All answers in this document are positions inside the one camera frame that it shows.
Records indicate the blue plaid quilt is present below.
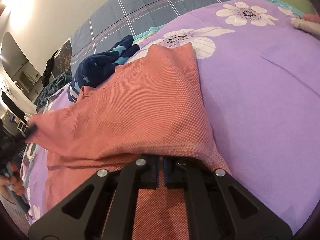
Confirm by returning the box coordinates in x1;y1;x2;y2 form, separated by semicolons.
69;0;230;72

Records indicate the purple floral bed sheet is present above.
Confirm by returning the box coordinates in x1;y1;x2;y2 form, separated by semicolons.
27;0;319;233

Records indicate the dark patterned pillow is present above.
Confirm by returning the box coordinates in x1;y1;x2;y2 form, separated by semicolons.
52;40;72;78

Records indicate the pile of folded clothes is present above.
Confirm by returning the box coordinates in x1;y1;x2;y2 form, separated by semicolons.
291;14;320;39

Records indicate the navy star-patterned garment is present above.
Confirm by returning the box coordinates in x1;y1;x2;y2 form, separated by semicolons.
67;35;140;102

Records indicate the salmon pink knit garment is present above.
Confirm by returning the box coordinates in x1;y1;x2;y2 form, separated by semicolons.
30;44;226;239

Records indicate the teal knitted blanket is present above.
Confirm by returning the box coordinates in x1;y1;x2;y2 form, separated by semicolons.
35;69;72;112

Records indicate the arched wall mirror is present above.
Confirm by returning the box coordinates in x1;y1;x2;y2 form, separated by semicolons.
1;32;43;103

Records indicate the person's left hand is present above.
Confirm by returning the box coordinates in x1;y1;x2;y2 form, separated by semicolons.
0;163;25;200

